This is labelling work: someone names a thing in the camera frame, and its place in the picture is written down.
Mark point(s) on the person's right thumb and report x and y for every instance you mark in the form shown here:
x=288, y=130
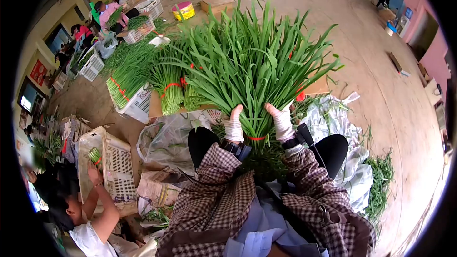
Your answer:
x=272, y=109

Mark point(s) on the large bunch of green chives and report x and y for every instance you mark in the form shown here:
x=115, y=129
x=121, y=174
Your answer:
x=253, y=64

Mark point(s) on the person's left thumb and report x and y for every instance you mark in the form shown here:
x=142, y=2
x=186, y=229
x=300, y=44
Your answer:
x=236, y=111

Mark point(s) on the clear plastic bag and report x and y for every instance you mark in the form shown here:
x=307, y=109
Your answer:
x=164, y=142

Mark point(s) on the white plastic sheet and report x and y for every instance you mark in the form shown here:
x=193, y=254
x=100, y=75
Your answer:
x=351, y=171

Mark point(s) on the person's left hand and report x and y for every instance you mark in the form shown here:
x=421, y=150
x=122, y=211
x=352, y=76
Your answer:
x=234, y=128

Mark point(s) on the white crate with chives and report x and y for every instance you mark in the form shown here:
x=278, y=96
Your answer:
x=139, y=30

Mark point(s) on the person's right hand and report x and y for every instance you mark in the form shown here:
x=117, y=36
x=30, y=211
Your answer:
x=282, y=125

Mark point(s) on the grey plastic bag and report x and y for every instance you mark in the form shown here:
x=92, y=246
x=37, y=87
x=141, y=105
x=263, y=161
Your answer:
x=106, y=46

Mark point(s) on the short chive bundle red band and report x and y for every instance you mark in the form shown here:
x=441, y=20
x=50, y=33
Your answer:
x=191, y=98

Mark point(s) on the printed paper bag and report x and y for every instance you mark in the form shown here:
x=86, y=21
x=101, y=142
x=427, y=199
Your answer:
x=157, y=187

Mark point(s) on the heap of green chive scraps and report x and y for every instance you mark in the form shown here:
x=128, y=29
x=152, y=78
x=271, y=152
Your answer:
x=380, y=182

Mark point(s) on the narrow chive bundle red band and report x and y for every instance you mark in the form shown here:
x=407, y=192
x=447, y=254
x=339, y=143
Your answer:
x=169, y=85

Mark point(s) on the yellow bucket pink lid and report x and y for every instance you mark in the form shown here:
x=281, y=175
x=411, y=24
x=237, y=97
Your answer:
x=184, y=10

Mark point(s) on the small chive bundle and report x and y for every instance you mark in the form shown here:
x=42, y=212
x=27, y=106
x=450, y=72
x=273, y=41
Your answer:
x=95, y=156

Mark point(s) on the wide chive bundle red band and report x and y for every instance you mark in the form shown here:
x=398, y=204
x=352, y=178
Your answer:
x=130, y=75

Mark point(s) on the person's body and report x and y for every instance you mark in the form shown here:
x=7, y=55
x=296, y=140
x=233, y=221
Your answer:
x=264, y=225

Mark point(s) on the brown cardboard box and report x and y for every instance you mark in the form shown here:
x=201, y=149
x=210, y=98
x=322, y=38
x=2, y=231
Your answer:
x=217, y=4

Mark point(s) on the black wrist band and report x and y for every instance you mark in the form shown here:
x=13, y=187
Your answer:
x=298, y=136
x=235, y=149

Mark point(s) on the person's legs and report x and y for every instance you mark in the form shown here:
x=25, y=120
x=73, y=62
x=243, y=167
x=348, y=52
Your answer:
x=201, y=142

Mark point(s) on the long white plastic crate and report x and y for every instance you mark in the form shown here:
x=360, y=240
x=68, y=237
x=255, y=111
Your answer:
x=117, y=171

